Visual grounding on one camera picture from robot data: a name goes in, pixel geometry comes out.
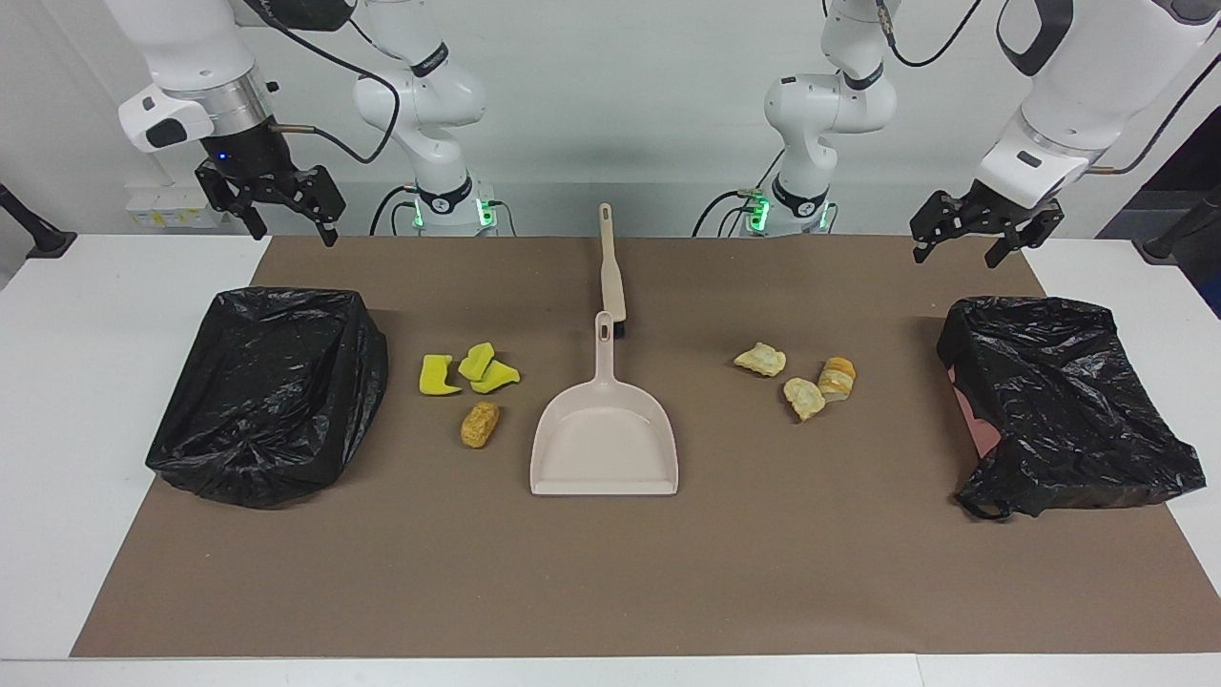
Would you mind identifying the black base cable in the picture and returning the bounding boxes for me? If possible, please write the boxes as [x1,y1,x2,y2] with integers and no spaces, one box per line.
[691,148,785,238]
[369,183,423,238]

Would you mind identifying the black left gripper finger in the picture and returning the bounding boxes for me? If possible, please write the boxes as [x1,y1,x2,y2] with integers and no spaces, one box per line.
[909,190,976,264]
[984,206,1066,269]

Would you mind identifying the beige plastic dustpan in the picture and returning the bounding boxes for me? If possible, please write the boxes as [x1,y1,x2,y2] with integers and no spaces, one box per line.
[529,311,680,497]

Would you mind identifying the loose black trash bag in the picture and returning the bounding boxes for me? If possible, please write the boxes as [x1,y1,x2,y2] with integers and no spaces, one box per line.
[937,296,1208,521]

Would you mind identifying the golden croissant piece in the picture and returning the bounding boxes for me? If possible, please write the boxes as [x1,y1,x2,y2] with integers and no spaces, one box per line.
[818,357,857,403]

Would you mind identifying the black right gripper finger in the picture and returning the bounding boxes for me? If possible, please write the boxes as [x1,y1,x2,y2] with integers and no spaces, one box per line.
[284,165,347,248]
[195,160,270,240]

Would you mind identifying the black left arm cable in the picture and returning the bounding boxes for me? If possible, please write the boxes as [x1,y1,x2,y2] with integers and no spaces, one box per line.
[876,0,1221,178]

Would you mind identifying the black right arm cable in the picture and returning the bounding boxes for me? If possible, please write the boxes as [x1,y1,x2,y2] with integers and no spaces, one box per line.
[238,0,403,165]

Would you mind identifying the beige hand brush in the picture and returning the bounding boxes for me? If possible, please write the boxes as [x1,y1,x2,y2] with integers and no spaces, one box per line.
[598,202,631,341]

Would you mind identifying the bin covered by black bag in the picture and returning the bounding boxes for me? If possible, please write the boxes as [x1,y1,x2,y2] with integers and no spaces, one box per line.
[145,286,390,510]

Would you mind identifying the brown table mat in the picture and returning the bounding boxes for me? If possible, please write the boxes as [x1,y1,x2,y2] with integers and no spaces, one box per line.
[72,236,1221,659]

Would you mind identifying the brown fried nugget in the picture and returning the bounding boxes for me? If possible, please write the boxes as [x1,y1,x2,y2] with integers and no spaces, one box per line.
[460,401,501,449]

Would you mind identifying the black stand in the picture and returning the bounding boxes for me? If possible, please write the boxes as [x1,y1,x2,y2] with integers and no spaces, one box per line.
[0,181,77,260]
[1142,186,1221,264]

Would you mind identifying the pink trash bin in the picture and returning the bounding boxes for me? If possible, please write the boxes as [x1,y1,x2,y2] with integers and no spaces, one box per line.
[957,386,1003,460]

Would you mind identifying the white wall socket box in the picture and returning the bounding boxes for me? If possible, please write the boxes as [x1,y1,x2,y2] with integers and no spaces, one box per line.
[125,184,218,230]

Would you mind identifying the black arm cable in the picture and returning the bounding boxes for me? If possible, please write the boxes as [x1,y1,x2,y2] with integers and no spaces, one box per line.
[238,0,403,165]
[876,0,1221,178]

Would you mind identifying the pale fried dumpling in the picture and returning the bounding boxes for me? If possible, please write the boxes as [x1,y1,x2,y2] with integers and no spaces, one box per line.
[783,378,827,422]
[734,343,788,378]

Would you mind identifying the black right base cable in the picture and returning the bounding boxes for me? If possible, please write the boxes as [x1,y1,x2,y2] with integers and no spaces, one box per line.
[369,183,423,238]

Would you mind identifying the black left base cable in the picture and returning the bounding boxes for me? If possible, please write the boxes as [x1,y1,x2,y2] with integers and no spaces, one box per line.
[691,148,785,238]

